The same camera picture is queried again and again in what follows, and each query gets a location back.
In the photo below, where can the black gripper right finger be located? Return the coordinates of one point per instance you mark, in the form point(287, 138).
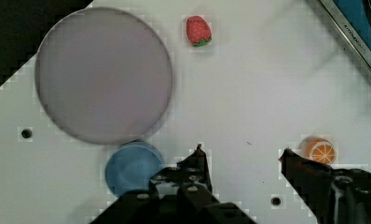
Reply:
point(335, 196)

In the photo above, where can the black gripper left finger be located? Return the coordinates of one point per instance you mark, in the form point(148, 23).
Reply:
point(182, 194)

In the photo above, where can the orange slice toy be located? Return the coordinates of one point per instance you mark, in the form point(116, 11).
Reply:
point(319, 150)

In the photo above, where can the blue cup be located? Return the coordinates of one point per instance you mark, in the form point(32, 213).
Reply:
point(131, 167)

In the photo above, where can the grey round plate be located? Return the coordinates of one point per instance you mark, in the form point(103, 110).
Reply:
point(103, 76)

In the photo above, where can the red plush strawberry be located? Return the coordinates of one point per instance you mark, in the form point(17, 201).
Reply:
point(198, 31)

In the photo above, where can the black toaster oven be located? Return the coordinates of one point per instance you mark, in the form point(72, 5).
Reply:
point(352, 18)

